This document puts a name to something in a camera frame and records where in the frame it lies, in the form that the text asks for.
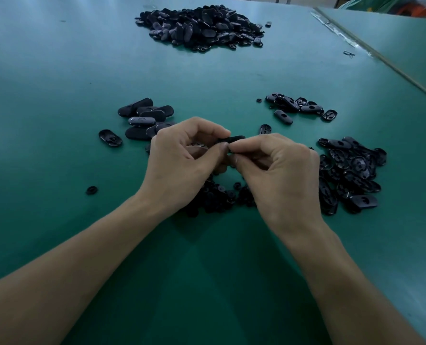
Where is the person's right hand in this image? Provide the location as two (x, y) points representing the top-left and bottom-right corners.
(229, 133), (323, 243)

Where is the person's left hand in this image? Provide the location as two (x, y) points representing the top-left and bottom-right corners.
(137, 117), (232, 219)

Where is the pile of small black buttons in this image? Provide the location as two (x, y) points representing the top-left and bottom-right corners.
(183, 179), (257, 218)

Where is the pile of black oval shells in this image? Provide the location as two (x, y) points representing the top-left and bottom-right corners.
(258, 93), (388, 216)

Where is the person's left forearm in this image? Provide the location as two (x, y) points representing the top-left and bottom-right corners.
(0, 194), (167, 345)

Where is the person's right forearm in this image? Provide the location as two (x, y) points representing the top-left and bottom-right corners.
(281, 222), (426, 345)

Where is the green striped bag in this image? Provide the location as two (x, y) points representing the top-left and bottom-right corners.
(360, 0), (415, 12)

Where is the red plastic stool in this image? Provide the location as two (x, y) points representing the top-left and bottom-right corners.
(396, 2), (426, 19)

